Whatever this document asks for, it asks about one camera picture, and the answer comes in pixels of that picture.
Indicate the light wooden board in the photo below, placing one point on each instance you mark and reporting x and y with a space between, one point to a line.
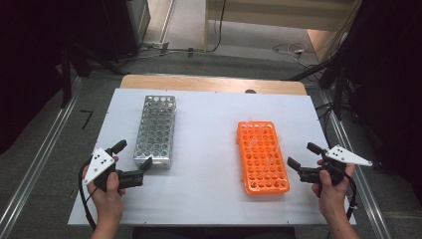
320 43

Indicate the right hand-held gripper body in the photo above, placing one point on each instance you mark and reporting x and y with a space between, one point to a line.
345 155

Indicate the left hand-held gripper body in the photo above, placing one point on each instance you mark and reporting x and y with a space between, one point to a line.
99 164

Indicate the person's left hand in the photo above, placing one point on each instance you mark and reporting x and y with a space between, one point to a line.
109 202

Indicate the beige platform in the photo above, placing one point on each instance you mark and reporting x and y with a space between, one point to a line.
282 13

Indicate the metal floor rail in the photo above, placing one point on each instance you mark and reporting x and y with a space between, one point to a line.
360 186
36 166

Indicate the metal test tube rack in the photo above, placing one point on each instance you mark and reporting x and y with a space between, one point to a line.
155 132

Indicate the white board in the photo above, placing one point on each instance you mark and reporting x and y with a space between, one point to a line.
205 116

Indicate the dark curtain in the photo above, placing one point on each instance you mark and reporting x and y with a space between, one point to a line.
391 83
30 66

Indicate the black metal stand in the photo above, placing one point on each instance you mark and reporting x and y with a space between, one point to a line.
66 76
338 86

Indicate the orange plastic test tube rack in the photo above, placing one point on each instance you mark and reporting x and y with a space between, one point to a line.
263 159

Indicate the clear glass test tube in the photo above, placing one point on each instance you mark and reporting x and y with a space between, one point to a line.
270 160
249 120
254 141

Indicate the grey cabinet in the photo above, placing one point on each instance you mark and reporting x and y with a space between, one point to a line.
132 26

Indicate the person's right hand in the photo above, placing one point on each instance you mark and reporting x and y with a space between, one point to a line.
331 199

